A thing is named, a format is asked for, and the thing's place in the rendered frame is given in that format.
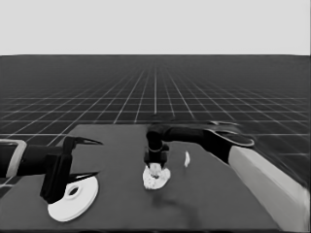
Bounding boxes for white round carrier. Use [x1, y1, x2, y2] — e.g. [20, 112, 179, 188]
[142, 163, 172, 191]

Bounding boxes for large thick white disc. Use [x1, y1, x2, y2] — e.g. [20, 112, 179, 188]
[47, 176, 99, 223]

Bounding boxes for small thin T-shaped piece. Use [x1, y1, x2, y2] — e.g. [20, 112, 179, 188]
[183, 150, 191, 169]

